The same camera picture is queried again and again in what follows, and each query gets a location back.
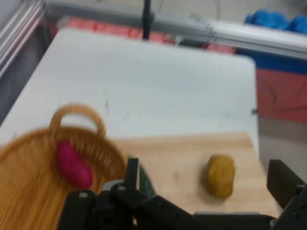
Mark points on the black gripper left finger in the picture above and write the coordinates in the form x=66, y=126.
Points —
x=100, y=210

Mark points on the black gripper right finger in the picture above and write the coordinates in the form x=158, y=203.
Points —
x=285, y=182

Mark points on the dark green cucumber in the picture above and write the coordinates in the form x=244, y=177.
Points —
x=146, y=182

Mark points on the magenta toy sweet potato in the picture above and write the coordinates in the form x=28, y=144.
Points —
x=73, y=165

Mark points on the yellow-brown toy potato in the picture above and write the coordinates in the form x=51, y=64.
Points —
x=220, y=177

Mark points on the light wooden cutting board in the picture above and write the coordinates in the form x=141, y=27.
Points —
x=182, y=163

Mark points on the blue foam floor mat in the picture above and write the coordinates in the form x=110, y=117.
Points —
x=275, y=61

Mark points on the crumpled blue cloth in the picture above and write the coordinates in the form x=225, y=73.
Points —
x=271, y=20

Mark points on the black vertical pole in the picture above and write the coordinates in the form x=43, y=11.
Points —
x=146, y=19

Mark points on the aluminium frame rail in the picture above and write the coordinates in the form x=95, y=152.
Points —
x=239, y=32
x=14, y=31

